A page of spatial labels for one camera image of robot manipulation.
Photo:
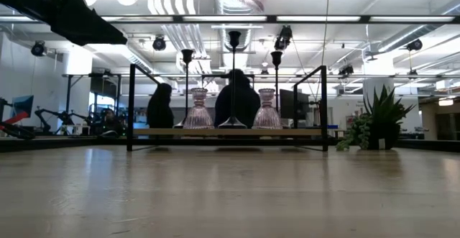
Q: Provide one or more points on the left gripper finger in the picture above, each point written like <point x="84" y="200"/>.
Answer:
<point x="90" y="31"/>

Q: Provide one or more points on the black metal candlestick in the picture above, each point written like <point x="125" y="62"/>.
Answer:
<point x="187" y="56"/>
<point x="233" y="123"/>
<point x="276" y="58"/>

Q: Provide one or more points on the black background robot arm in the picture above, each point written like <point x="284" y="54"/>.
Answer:
<point x="64" y="117"/>

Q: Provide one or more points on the person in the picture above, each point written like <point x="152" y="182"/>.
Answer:
<point x="109" y="119"/>
<point x="237" y="101"/>
<point x="160" y="106"/>

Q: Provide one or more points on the blue lit monitor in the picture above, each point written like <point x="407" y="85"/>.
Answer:
<point x="23" y="105"/>

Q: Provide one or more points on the black computer monitor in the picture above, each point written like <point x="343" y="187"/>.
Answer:
<point x="300" y="105"/>

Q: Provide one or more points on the green potted plant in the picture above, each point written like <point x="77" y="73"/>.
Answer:
<point x="384" y="130"/>

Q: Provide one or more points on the lit rectangular ceiling lamp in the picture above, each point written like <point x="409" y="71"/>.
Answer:
<point x="445" y="102"/>

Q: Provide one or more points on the black overhead mounted camera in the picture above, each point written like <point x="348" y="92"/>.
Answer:
<point x="159" y="43"/>
<point x="415" y="45"/>
<point x="37" y="48"/>
<point x="284" y="38"/>
<point x="346" y="69"/>

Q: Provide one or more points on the black metal table frame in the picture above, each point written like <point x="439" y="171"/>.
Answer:
<point x="54" y="144"/>

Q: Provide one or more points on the wooden shelf with black frame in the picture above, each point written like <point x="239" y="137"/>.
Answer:
<point x="230" y="132"/>

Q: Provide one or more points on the black overhead frame beam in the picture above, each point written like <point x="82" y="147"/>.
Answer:
<point x="271" y="18"/>

